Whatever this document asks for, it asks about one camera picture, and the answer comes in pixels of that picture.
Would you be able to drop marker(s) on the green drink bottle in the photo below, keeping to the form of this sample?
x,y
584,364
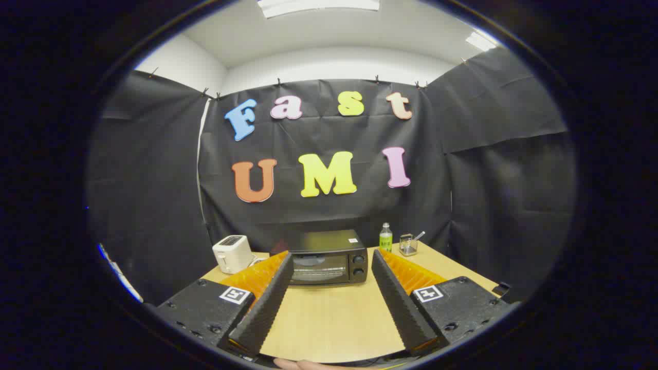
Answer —
x,y
386,240

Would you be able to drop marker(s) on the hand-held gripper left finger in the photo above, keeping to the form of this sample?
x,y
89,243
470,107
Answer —
x,y
270,303

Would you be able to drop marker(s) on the black toaster oven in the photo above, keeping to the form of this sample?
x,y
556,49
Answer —
x,y
329,244

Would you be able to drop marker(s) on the black backdrop cloth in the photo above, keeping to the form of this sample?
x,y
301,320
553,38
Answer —
x,y
154,180

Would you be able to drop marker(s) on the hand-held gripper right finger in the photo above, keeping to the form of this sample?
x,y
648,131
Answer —
x,y
396,303

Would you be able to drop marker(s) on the white bread toaster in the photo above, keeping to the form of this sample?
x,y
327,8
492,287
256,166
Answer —
x,y
234,254

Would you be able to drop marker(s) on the ceiling light panel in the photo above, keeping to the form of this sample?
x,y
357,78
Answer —
x,y
318,5
480,41

